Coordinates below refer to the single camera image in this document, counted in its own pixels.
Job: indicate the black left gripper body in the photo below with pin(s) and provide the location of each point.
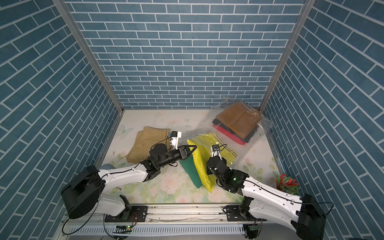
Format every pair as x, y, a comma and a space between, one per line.
181, 153

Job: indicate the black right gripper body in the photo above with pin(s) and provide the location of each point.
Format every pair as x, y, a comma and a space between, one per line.
208, 169

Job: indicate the neon yellow garment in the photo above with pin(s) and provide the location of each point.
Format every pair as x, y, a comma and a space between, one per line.
201, 155

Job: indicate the beige trousers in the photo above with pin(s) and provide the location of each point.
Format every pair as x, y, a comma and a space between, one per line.
144, 142

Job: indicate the clear plastic vacuum bag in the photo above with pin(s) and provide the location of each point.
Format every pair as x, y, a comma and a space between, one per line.
205, 125

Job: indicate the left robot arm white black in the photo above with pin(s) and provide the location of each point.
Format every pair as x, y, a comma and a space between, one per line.
86, 192

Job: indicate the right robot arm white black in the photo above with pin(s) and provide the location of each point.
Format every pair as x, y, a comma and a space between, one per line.
302, 214

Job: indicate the dark green garment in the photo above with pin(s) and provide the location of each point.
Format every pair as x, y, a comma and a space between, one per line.
190, 168

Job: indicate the red folded garment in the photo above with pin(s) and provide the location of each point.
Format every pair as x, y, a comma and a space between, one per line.
229, 135

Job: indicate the black folded garment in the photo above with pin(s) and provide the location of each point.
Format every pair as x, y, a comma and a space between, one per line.
246, 139

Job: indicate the brown folded garment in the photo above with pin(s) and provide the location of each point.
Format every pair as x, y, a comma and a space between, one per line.
240, 117

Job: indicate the cup of coloured clips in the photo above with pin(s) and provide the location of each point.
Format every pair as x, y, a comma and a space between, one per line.
287, 185

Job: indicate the grey blue small object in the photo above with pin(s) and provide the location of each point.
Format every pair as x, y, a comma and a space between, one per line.
107, 167

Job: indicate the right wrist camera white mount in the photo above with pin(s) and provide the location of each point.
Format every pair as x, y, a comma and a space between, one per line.
217, 149

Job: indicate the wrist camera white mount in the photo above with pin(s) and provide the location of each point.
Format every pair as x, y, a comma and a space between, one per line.
217, 149
171, 141

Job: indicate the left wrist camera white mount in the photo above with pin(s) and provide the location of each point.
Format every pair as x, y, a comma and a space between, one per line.
171, 141

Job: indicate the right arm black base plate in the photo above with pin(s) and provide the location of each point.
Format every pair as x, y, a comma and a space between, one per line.
234, 213

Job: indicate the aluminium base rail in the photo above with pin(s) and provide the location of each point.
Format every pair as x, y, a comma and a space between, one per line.
166, 220

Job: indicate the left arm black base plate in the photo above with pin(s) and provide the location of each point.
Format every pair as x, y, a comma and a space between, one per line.
137, 214

